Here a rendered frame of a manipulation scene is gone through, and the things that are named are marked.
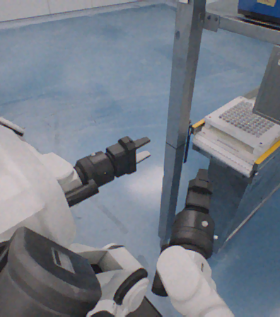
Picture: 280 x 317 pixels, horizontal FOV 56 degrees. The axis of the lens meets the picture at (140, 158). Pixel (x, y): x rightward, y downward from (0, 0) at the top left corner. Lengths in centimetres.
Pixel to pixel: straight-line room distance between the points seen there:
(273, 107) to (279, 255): 120
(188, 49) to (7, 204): 67
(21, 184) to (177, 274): 29
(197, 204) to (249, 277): 118
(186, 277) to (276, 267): 137
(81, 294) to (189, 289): 24
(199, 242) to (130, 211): 133
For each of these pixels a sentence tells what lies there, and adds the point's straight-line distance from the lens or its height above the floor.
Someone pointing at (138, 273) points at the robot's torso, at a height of 64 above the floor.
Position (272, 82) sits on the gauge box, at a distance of 81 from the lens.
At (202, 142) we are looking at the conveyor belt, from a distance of 106.
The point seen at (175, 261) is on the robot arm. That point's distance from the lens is 50.
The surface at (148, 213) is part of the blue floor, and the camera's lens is 184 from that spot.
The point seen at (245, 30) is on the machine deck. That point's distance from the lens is 81.
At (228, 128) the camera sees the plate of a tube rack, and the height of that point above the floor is 92.
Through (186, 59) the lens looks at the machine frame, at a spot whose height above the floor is 117.
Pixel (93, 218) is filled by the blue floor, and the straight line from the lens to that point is 184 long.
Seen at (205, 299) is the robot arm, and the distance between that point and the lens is 47.
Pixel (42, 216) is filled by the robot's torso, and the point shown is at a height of 123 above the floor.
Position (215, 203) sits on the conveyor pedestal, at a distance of 141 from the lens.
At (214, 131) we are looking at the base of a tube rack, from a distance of 107.
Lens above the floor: 150
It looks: 43 degrees down
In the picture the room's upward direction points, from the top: straight up
